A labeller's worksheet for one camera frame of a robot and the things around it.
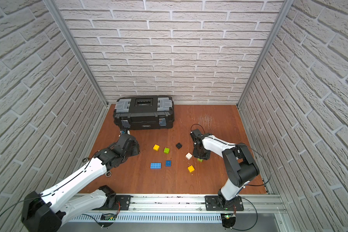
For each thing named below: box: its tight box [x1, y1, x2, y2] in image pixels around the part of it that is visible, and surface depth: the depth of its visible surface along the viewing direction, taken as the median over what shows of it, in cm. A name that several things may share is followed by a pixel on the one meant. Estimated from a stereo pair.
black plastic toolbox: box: [113, 96, 175, 131], surface depth 96 cm
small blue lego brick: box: [165, 160, 172, 167], surface depth 87 cm
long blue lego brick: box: [150, 162, 162, 170], surface depth 87 cm
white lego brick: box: [185, 151, 193, 160], surface depth 91 cm
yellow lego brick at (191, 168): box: [187, 164, 195, 173], surface depth 86 cm
